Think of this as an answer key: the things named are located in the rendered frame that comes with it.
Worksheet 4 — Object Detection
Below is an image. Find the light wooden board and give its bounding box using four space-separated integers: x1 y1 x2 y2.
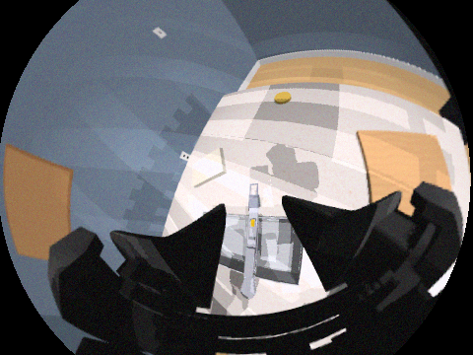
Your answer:
356 130 452 217

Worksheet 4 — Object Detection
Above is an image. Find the yellow round disc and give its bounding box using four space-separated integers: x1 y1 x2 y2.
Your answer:
275 92 291 104

